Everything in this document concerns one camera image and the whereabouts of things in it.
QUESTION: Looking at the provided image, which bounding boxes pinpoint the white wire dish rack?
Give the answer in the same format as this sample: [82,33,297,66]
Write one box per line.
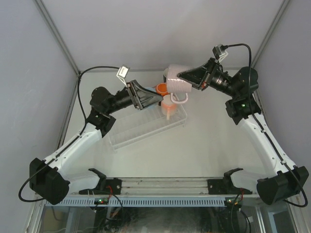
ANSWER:
[108,105,187,150]

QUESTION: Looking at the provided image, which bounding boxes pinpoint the light blue mug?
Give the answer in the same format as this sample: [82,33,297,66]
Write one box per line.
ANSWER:
[146,87,161,109]

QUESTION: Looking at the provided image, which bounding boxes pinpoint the blue slotted cable duct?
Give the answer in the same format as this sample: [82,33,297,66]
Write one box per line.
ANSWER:
[57,197,225,207]

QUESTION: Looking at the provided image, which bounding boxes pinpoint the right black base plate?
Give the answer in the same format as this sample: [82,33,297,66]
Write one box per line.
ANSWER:
[207,179,230,195]

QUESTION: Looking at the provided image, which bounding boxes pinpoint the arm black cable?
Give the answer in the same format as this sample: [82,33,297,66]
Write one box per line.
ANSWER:
[225,43,309,208]
[18,65,122,202]

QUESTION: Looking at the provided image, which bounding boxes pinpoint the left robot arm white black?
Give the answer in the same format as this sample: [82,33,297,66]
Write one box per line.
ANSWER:
[29,80,163,205]

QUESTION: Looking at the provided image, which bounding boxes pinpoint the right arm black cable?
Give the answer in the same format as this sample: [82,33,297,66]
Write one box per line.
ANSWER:
[225,43,309,208]

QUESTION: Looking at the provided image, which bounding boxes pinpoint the pink mug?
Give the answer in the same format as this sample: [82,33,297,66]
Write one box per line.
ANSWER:
[161,95,177,120]

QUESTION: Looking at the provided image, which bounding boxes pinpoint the black mug cream inside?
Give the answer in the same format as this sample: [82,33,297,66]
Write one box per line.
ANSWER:
[163,68,169,83]

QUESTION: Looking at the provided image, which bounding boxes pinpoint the aluminium front frame rail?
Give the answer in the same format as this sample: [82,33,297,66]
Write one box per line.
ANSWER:
[68,176,263,198]

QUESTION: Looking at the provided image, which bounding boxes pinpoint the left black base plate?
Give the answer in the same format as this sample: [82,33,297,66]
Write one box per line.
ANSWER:
[95,178,122,195]

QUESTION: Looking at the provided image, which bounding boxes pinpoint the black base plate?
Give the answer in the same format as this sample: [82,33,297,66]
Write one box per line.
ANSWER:
[95,178,122,195]
[207,179,230,195]

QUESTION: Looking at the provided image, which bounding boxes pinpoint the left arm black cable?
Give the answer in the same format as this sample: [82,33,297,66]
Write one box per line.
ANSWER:
[18,65,122,202]

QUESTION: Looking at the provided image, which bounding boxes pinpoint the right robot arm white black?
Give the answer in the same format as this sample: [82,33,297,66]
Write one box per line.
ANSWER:
[177,58,309,205]

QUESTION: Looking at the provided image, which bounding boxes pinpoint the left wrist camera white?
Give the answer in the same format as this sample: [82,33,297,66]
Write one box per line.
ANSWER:
[116,65,130,86]

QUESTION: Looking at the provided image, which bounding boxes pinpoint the orange mug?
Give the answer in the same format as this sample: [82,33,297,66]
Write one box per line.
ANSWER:
[155,83,169,96]

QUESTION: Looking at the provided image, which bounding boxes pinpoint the lilac mug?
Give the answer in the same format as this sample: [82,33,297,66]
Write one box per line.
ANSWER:
[166,64,192,104]

